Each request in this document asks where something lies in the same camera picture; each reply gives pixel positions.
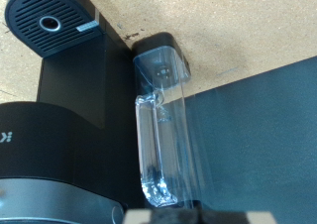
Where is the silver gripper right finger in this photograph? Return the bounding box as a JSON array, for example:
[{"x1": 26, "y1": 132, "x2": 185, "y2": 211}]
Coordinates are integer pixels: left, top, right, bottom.
[{"x1": 197, "y1": 207, "x2": 277, "y2": 224}]

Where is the black Keurig coffee machine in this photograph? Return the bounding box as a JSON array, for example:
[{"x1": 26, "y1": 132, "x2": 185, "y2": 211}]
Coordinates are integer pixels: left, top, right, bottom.
[{"x1": 0, "y1": 0, "x2": 207, "y2": 224}]

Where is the dark gray backdrop panel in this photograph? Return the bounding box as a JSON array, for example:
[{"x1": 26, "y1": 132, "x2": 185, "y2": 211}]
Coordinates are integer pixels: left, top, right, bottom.
[{"x1": 182, "y1": 55, "x2": 317, "y2": 224}]

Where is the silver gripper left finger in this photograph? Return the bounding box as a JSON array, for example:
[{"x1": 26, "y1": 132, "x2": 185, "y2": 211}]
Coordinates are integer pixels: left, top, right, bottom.
[{"x1": 124, "y1": 207, "x2": 199, "y2": 224}]

